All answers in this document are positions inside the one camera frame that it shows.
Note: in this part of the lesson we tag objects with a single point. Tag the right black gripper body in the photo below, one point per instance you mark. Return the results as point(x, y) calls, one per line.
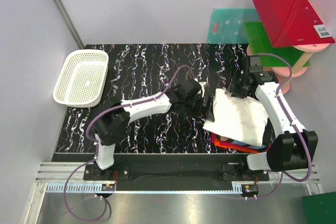
point(233, 89)

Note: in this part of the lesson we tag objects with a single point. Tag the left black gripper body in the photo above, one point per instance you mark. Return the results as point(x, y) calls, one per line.
point(202, 104)

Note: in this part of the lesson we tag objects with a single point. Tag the white daisy print t-shirt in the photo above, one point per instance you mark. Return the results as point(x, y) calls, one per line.
point(242, 120)

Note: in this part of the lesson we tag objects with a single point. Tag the red t-shirt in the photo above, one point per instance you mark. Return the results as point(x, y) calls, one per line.
point(237, 145)

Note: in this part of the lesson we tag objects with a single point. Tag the black printed t-shirt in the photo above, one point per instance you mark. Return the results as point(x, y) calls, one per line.
point(268, 135)

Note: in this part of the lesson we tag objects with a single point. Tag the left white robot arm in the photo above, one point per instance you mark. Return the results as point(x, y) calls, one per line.
point(111, 125)

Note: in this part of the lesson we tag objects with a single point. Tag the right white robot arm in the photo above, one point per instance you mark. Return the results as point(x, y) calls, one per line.
point(294, 146)

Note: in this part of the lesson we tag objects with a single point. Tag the pink wooden tiered shelf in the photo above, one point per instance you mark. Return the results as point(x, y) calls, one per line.
point(278, 65)

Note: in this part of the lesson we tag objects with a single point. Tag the green plastic sheet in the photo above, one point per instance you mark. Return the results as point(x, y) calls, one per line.
point(259, 43)

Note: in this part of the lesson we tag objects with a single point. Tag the black marbled table mat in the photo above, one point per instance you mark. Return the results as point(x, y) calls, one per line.
point(140, 70)

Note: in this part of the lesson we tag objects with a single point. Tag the teal cutting board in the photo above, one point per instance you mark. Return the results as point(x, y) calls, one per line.
point(227, 25)

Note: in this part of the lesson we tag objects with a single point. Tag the red plastic sheet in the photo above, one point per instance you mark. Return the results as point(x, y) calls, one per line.
point(292, 23)

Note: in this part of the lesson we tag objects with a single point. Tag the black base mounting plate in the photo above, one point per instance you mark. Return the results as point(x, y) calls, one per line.
point(127, 167)

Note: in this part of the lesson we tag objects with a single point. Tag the white perforated plastic basket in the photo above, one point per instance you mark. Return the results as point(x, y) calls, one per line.
point(81, 80)

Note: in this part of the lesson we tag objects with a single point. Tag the dark green board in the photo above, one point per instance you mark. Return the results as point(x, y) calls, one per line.
point(320, 208)

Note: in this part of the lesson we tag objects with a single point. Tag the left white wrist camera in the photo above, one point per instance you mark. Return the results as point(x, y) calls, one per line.
point(203, 85)

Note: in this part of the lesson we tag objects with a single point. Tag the aluminium rail frame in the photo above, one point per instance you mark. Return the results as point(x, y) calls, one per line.
point(156, 178)

